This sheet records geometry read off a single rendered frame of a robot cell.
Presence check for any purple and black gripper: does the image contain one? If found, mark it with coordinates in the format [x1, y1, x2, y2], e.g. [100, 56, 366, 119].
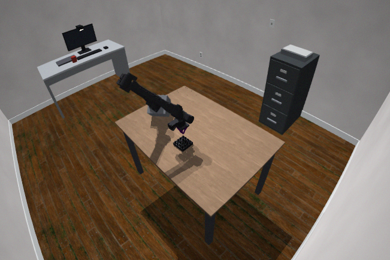
[176, 121, 189, 134]

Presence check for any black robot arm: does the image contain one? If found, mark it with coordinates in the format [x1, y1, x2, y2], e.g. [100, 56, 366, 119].
[116, 72, 194, 131]

